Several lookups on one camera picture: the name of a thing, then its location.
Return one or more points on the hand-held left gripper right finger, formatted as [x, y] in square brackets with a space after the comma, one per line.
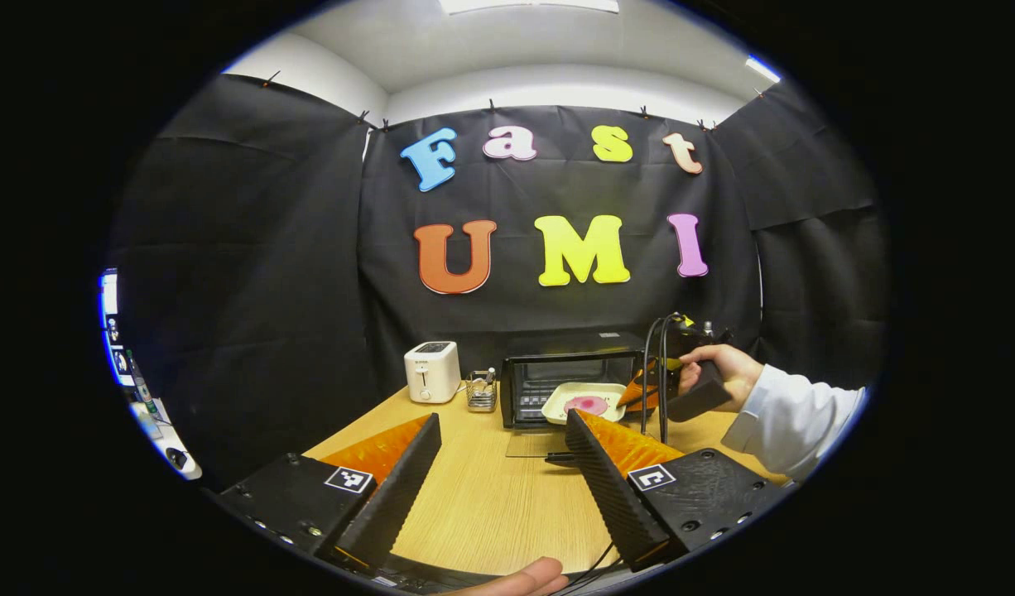
[611, 501]

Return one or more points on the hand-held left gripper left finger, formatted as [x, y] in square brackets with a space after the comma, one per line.
[392, 505]

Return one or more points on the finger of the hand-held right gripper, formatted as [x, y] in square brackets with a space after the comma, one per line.
[640, 393]

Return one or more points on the pink meat slice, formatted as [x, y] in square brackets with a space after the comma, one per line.
[586, 405]

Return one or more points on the cream square plate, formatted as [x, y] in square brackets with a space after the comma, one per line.
[557, 407]

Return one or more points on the black electric oven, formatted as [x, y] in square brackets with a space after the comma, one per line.
[528, 372]

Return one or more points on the white toaster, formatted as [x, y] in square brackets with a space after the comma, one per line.
[431, 372]

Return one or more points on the black computer mouse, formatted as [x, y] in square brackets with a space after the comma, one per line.
[176, 458]

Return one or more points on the white side desk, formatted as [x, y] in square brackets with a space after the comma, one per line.
[164, 430]

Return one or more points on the black backdrop cloth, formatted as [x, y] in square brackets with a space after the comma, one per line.
[242, 248]

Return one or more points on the small ceiling light panel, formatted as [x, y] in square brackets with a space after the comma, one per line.
[762, 69]

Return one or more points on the computer monitor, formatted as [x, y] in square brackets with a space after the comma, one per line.
[109, 298]

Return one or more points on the large ceiling light panel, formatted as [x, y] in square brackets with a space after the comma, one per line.
[528, 5]

